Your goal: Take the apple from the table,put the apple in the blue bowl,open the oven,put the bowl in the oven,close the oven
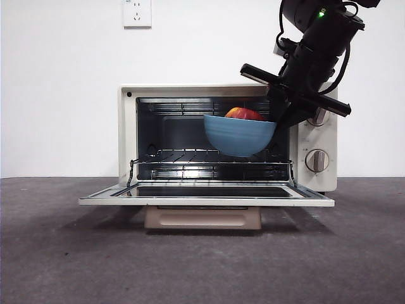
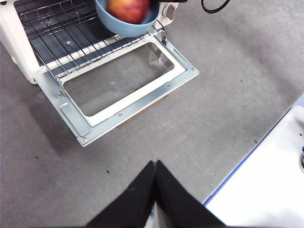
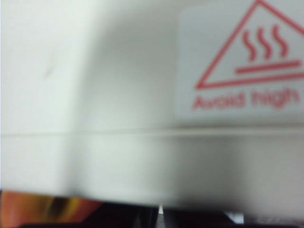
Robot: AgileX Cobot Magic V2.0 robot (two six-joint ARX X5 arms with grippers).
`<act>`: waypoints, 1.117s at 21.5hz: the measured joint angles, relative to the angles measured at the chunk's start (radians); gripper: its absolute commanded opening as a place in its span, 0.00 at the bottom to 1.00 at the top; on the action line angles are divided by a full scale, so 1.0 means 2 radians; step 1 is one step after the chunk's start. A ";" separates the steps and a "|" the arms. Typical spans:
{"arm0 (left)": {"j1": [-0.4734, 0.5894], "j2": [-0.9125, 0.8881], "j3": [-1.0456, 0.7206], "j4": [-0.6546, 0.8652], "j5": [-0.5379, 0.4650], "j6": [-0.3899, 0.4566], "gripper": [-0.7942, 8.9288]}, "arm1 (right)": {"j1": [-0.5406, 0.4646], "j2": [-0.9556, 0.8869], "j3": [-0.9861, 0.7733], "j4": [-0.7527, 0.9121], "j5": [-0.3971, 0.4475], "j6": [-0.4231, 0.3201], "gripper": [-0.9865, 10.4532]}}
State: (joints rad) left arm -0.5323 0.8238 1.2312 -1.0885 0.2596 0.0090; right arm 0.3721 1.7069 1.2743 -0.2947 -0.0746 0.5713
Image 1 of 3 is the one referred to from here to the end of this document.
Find temperature knob with taupe grip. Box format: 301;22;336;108
306;106;330;127

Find red yellow apple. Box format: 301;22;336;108
224;106;267;122

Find blue ribbed bowl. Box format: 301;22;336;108
202;114;278;158

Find oven door with taupe handle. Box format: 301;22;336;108
78;160;335;231

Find cream Toshiba toaster oven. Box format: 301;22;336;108
118;83;339;194

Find timer knob with taupe grip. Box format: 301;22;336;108
304;149;330;174

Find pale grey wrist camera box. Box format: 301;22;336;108
273;37;297;60

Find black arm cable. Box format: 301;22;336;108
277;0;288;41
318;44;351;96

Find metal wire oven rack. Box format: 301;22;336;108
130;148;294;167

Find white wall socket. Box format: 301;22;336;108
122;0;153;29

